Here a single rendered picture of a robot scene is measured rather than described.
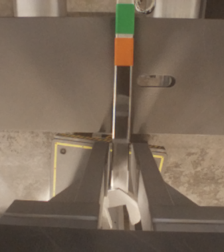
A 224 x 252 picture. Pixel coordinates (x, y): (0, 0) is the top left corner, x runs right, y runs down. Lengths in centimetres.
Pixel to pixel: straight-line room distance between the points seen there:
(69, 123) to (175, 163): 143
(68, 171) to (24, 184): 67
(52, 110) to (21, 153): 149
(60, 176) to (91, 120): 108
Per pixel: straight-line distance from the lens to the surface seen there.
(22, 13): 46
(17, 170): 173
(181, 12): 44
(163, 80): 46
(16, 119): 17
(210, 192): 180
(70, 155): 113
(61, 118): 16
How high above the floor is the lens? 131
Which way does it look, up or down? 74 degrees down
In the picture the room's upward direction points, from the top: 174 degrees counter-clockwise
